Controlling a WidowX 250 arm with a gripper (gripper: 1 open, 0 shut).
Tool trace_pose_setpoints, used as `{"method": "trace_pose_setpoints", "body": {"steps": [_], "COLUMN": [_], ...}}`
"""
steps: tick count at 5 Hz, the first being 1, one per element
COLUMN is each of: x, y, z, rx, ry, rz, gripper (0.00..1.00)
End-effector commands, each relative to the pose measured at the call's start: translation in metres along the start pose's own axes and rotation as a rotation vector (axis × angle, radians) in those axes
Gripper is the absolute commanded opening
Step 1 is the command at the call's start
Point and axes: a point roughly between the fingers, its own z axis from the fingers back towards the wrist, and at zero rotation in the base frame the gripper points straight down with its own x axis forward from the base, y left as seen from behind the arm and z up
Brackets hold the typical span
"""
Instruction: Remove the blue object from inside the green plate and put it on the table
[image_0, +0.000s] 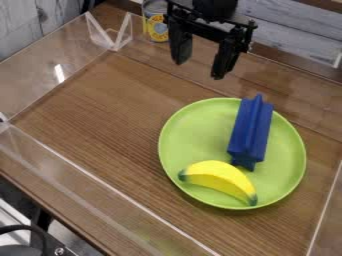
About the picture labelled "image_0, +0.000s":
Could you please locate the clear acrylic front wall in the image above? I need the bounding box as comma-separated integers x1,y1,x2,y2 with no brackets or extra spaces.
0,122,220,256

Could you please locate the black cable lower left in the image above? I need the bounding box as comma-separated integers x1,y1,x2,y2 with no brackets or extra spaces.
0,224,48,251

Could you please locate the clear acrylic corner bracket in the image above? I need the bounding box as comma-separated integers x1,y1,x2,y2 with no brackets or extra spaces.
84,12,134,52

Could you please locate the black metal table leg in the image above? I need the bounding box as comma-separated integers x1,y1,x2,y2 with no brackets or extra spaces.
31,208,53,248

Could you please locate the green plate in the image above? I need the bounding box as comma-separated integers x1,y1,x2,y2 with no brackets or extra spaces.
158,98,307,210

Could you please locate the yellow labelled tin can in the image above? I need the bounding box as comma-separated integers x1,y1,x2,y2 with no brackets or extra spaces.
142,0,171,43

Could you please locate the yellow toy banana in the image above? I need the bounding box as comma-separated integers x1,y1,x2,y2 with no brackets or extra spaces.
178,160,258,206

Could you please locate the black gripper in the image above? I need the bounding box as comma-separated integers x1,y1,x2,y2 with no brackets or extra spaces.
167,0,258,80

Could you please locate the blue cross-shaped block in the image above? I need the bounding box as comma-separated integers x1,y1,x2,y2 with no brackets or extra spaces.
227,94,274,171

